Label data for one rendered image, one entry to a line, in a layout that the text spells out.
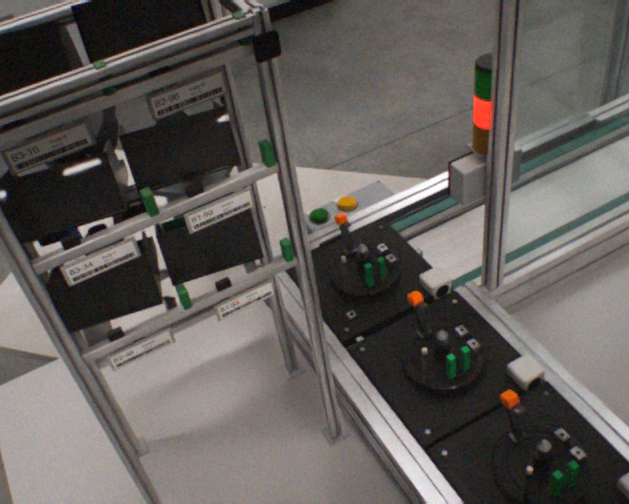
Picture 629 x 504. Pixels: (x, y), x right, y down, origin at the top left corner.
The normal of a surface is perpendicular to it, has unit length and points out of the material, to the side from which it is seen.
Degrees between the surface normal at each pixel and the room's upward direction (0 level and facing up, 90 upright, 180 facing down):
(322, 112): 0
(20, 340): 0
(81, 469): 0
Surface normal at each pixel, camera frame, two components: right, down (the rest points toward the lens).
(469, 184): 0.47, 0.56
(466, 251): -0.12, -0.72
